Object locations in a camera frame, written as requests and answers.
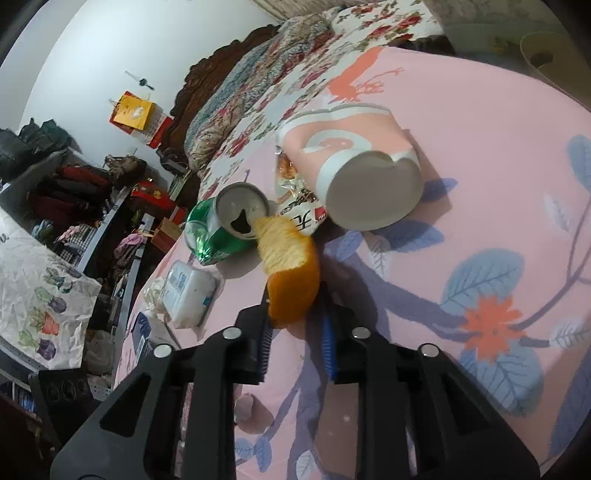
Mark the orange peel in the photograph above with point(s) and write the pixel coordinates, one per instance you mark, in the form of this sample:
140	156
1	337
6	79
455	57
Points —
291	277

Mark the beige bin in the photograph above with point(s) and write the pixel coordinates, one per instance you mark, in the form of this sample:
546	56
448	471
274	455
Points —
568	69

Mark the green drink can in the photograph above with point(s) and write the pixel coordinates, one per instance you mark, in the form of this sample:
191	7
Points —
207	230

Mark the brown bag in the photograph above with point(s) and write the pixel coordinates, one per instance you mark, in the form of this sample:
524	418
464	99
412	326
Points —
124	168

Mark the pink paper cup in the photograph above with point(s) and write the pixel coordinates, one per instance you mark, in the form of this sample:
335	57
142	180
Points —
360	152

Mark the carved wooden headboard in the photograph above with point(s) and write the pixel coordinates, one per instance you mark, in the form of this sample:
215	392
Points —
203	74

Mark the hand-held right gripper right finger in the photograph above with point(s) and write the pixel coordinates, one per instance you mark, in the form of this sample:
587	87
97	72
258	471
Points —
328	346

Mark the white floral bedsheet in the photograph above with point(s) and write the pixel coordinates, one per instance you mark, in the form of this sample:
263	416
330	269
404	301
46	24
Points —
392	18

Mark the yellow and red wall calendar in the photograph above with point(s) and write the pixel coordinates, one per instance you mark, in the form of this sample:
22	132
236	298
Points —
134	110

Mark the grey metal shelf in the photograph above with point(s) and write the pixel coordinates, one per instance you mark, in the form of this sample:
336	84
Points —
111	217

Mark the blue and white box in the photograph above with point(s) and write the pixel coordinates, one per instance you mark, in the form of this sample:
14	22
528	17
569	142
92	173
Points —
143	332

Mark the dark red clothes pile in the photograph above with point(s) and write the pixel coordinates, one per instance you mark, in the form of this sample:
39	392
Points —
69	189

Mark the black speaker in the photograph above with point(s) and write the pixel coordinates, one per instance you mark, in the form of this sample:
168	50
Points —
64	392

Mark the patchwork floral quilt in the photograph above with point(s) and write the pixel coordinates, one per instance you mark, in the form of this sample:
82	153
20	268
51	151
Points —
240	92

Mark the orange snack wrapper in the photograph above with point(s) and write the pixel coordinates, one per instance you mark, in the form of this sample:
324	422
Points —
300	207

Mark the white plant-print paper bag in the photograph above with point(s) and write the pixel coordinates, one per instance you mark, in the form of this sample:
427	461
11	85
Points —
37	286

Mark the red box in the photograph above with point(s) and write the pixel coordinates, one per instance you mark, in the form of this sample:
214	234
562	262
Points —
150	194

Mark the white tissue packet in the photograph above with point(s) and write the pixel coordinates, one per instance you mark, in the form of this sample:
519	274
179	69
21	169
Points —
191	295

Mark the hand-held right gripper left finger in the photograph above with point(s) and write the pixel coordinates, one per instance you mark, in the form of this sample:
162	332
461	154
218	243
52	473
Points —
264	355

